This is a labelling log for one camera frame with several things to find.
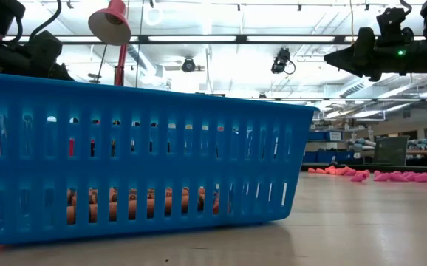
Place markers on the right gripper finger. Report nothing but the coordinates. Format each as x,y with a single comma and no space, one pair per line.
341,61

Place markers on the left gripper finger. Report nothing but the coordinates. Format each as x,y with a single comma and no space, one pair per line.
61,73

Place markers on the orange crayon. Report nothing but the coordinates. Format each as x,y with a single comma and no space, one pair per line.
150,212

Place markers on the black ceiling spotlight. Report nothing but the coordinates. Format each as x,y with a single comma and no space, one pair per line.
280,61
188,65

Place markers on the red desk lamp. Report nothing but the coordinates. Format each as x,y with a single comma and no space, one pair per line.
110,26

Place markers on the blue storage bin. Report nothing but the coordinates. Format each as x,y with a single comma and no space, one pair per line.
328,157
318,136

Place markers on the dark green board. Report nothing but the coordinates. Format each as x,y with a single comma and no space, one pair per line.
391,150

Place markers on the pink foam piece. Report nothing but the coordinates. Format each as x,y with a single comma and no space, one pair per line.
423,177
359,177
397,177
408,174
381,176

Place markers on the blue plastic basket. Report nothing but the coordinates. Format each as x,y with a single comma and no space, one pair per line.
143,166

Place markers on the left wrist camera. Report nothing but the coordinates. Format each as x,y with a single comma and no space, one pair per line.
45,51

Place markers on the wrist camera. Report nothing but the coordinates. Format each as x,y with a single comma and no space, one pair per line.
45,51
363,44

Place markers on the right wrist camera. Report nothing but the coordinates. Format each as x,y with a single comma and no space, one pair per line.
363,44

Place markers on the gray ventilation duct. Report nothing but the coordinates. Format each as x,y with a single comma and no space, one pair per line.
357,88

